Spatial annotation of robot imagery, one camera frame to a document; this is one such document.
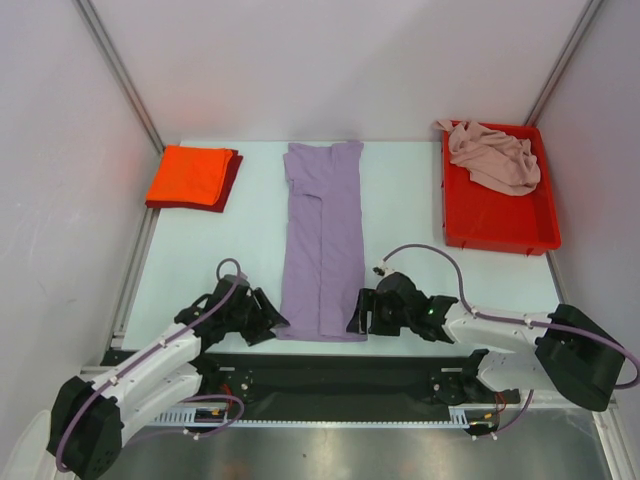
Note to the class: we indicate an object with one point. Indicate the red plastic bin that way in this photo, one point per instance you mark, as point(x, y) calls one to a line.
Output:
point(476, 217)

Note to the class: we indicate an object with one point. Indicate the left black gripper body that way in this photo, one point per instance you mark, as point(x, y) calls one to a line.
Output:
point(239, 318)

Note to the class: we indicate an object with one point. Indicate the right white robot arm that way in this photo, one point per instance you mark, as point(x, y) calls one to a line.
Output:
point(563, 351)

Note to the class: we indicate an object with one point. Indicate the folded orange t-shirt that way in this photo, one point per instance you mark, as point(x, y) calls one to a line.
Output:
point(187, 174)

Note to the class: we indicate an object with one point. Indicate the folded dark red t-shirt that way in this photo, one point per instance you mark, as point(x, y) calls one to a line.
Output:
point(231, 185)

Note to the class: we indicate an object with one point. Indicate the left aluminium corner post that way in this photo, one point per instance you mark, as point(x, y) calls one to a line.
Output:
point(105, 45)

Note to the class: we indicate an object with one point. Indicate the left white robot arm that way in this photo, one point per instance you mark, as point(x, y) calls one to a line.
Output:
point(92, 420)

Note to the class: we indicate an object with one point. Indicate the crumpled pink t-shirt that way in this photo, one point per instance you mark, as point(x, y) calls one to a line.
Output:
point(494, 159)

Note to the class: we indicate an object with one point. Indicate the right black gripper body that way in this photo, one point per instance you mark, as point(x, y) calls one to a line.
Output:
point(373, 312)

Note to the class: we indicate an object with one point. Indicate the aluminium frame rail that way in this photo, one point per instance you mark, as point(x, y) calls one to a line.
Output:
point(540, 400)

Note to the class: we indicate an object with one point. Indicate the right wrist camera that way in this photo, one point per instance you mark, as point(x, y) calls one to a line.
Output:
point(382, 269)

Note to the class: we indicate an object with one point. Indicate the right aluminium corner post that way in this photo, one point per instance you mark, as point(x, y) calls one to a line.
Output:
point(578, 35)

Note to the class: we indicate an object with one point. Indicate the white slotted cable duct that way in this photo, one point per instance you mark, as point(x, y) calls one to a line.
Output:
point(423, 416)

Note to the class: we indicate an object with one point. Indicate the aluminium corner post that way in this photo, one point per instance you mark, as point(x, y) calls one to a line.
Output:
point(578, 35)
point(105, 45)

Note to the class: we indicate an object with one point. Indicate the purple t-shirt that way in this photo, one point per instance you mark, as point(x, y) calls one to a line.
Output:
point(324, 266)

